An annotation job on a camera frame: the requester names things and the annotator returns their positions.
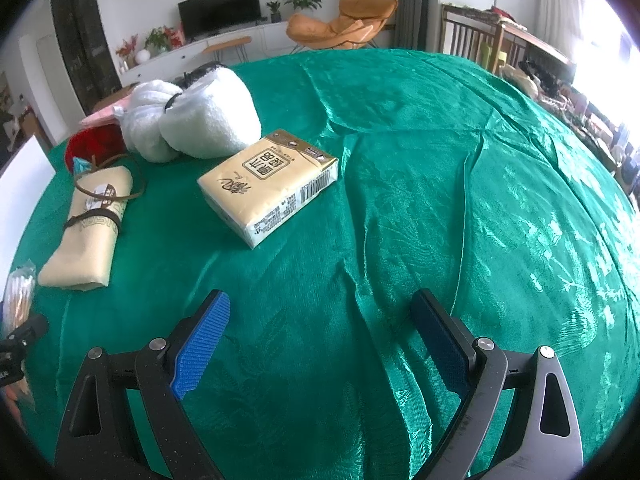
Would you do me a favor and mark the beige rolled cloth pouch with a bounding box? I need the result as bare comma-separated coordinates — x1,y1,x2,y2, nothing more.
38,166,135,292

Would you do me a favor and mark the flat screen television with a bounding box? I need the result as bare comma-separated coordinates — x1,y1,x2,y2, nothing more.
178,0,262,39

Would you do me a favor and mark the yellow tissue pack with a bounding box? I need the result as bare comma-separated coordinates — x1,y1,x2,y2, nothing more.
196,129,340,250

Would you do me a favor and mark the wooden bench with metal legs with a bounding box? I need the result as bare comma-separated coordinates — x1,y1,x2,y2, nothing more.
202,35,253,64

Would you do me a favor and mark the white fleece bundle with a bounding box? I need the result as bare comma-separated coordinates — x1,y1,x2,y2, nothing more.
159,66,263,159

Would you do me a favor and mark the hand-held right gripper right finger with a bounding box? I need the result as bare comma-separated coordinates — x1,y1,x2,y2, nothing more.
410,289,586,480

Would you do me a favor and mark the white storage box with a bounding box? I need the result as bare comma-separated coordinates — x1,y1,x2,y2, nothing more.
0,134,57,273

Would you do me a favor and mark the white fluffy rolled towel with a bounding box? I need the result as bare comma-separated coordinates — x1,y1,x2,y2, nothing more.
121,80,185,163

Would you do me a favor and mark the orange lounge chair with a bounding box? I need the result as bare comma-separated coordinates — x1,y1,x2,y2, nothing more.
285,0,400,54

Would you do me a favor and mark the red flower bouquet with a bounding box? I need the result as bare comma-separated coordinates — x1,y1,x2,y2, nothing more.
115,35,139,70

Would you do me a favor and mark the pink cloth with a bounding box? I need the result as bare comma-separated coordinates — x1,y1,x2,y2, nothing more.
81,104,127,129

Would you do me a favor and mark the white television cabinet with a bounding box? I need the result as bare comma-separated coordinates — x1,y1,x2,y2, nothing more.
121,21,297,82

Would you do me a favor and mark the dark glass display cabinet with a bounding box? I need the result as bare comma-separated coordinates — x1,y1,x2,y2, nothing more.
49,0,124,117

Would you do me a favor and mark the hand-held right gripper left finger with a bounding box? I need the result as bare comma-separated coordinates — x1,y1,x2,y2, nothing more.
54,290,232,480

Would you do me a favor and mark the red fabric pouch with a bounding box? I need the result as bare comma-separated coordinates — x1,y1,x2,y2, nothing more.
65,127,127,168

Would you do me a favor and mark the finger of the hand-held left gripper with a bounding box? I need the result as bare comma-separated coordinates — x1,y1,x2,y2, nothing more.
0,314,49,353

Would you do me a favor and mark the green satin tablecloth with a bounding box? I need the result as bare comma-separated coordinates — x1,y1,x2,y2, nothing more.
0,49,632,480

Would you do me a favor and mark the grey curtain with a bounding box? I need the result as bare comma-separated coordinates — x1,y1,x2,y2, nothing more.
394,0,429,52

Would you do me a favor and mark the red and green flower plant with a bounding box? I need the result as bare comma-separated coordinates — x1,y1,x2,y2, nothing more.
144,25,187,54

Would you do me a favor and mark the cotton swab packet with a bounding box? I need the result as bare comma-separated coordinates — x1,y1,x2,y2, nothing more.
1,259,37,335

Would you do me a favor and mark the cardboard box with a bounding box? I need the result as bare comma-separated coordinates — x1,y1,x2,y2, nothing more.
92,85,135,112

